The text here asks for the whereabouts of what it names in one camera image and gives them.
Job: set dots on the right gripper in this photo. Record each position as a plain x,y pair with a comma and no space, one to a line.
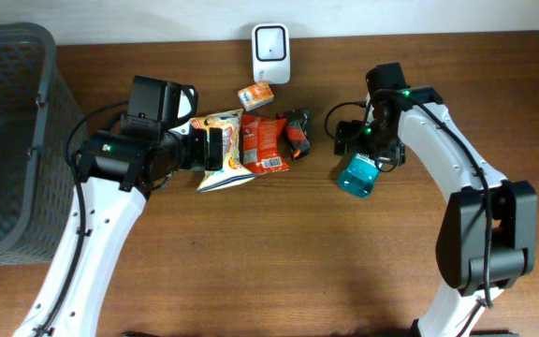
342,138

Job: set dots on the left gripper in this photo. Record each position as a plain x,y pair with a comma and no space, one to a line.
213,148

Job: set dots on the beige snack bag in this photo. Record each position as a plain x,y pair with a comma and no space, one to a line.
232,172

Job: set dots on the teal mouthwash bottle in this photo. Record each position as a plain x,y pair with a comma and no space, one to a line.
359,176

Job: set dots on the red snack bag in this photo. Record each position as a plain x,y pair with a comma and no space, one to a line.
260,144

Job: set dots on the orange snack packet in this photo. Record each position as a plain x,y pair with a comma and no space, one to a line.
255,96

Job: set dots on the hex wrench set packet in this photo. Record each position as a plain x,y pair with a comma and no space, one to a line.
295,128

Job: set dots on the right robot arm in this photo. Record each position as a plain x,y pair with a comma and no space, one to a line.
487,240

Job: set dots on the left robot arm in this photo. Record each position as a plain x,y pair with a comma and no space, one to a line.
115,171

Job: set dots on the grey plastic mesh basket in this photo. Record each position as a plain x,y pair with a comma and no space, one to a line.
39,118

